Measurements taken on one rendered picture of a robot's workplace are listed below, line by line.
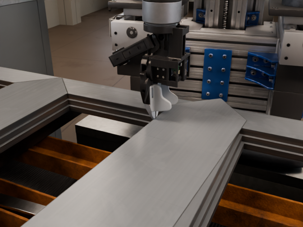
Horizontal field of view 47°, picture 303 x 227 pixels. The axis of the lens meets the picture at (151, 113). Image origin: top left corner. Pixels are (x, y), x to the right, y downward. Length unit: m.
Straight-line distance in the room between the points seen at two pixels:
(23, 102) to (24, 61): 0.57
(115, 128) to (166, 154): 0.49
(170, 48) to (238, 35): 0.48
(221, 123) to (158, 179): 0.24
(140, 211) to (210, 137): 0.25
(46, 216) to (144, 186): 0.15
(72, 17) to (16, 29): 4.80
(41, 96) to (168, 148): 0.40
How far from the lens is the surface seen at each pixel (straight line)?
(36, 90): 0.96
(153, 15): 0.66
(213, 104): 0.84
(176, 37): 0.67
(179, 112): 0.79
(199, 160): 0.63
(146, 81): 0.70
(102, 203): 0.53
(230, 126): 0.75
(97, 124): 1.13
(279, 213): 0.81
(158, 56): 0.69
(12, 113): 0.85
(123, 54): 0.73
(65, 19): 6.25
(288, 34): 1.01
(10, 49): 1.40
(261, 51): 1.15
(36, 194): 0.80
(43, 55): 1.54
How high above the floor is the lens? 1.20
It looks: 26 degrees down
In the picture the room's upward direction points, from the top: straight up
